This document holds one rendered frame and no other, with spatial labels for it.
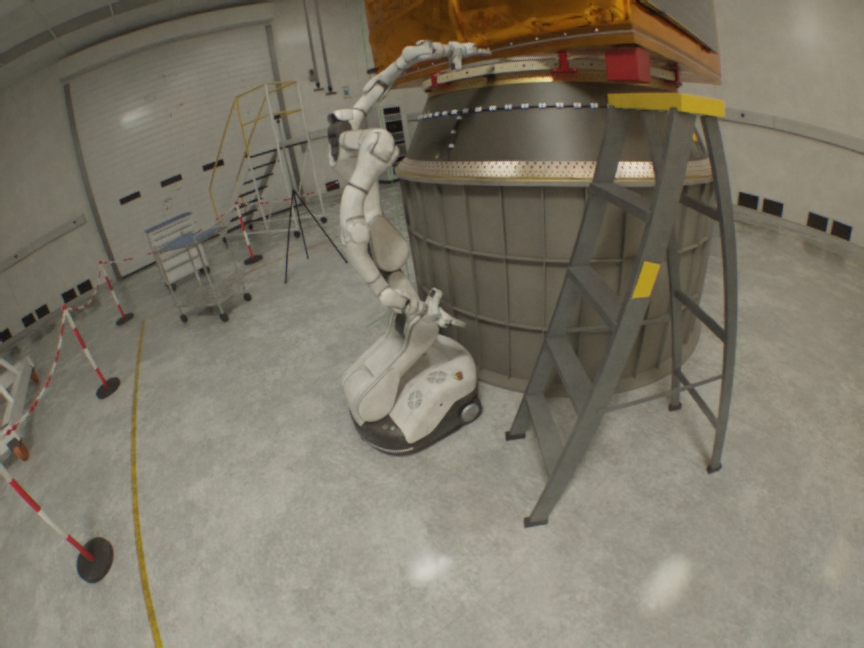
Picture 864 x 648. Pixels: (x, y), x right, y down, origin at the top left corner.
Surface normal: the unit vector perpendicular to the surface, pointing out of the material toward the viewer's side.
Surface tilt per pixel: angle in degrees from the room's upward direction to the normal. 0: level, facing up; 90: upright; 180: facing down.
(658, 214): 87
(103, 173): 90
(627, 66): 90
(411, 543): 0
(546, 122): 62
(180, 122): 90
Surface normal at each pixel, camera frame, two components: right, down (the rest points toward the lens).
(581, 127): -0.22, 0.07
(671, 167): 0.01, 0.47
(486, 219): -0.58, 0.49
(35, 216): 0.61, 0.33
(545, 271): -0.35, 0.52
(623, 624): -0.13, -0.85
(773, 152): -0.78, 0.41
